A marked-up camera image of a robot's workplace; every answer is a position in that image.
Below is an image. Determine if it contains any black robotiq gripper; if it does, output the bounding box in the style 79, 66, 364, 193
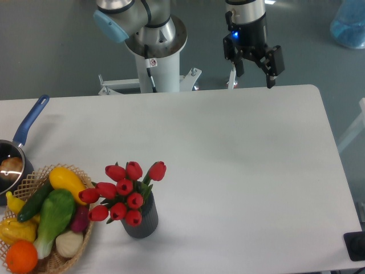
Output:
223, 13, 285, 88

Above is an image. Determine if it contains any red tulip bouquet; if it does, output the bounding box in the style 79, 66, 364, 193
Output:
78, 161, 167, 227

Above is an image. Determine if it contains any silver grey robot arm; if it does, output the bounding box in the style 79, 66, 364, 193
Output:
94, 1, 285, 93

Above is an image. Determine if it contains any dark grey ribbed vase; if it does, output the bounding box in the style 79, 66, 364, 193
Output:
121, 192, 159, 239

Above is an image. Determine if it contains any blue plastic bag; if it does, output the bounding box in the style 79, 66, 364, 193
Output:
330, 0, 364, 49

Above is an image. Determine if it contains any black device at edge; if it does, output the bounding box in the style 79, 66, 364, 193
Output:
343, 231, 364, 261

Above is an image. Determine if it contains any yellow squash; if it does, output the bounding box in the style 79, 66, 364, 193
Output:
49, 167, 87, 206

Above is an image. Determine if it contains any purple red radish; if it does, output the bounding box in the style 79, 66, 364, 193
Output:
70, 206, 89, 233

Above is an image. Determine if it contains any green bok choy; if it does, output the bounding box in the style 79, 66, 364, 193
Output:
34, 189, 76, 260

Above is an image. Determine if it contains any woven wicker basket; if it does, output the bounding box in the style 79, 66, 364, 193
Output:
13, 163, 94, 273

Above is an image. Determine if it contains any white garlic bulb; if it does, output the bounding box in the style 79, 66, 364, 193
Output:
55, 230, 84, 258

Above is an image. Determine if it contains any dark green cucumber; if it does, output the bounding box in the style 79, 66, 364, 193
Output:
17, 180, 54, 223

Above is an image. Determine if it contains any brown bread roll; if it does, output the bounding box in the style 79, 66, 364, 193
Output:
1, 157, 23, 182

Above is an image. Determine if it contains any yellow banana pepper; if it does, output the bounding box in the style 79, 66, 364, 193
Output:
5, 191, 40, 224

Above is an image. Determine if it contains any yellow pumpkin gourd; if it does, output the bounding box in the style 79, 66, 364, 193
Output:
1, 217, 38, 245

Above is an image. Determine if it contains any orange fruit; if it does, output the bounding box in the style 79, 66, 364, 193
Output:
5, 240, 38, 273

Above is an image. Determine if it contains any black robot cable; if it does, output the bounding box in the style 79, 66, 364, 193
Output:
144, 45, 158, 93

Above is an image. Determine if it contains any white frame at right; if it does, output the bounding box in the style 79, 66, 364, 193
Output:
337, 98, 364, 154

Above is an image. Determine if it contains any blue handled saucepan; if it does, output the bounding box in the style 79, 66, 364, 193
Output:
1, 95, 50, 206

